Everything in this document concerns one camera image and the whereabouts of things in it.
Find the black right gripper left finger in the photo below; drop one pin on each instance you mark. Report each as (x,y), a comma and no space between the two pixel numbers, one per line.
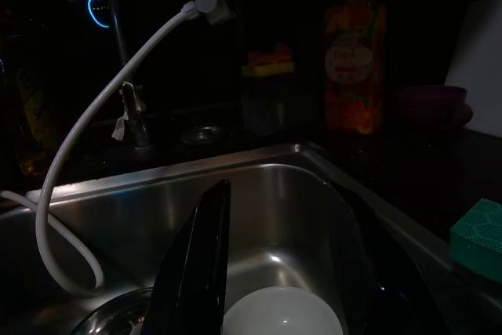
(192,272)

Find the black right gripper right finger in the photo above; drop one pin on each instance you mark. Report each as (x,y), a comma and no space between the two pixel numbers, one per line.
(392,292)

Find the steel bowl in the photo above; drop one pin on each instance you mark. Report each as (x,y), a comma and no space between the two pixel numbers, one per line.
(113,317)

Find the white bowl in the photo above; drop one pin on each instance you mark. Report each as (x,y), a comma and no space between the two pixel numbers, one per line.
(282,311)

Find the teal sponge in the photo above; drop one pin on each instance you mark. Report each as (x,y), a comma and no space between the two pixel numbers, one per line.
(478,237)

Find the stainless steel sink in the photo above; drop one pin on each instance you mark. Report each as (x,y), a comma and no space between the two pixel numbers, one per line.
(274,201)

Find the round steel drain cap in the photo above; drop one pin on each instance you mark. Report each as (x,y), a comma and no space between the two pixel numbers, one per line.
(202,133)

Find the dark sponge holder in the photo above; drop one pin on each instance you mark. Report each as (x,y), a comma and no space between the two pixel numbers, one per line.
(266,103)

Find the purple cup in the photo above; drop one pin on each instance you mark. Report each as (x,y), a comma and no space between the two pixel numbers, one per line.
(433,107)

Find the green capped oil bottle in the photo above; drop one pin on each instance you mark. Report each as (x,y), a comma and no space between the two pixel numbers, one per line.
(35,115)

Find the red and yellow sponge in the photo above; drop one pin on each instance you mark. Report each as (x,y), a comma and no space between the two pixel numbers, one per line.
(270,61)

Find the orange dish soap pump bottle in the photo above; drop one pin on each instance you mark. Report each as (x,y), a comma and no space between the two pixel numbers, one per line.
(355,68)

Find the white cutting board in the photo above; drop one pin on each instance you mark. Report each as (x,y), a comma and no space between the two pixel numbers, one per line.
(476,64)

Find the chrome gooseneck faucet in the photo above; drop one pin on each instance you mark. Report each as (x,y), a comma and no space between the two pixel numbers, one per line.
(121,37)

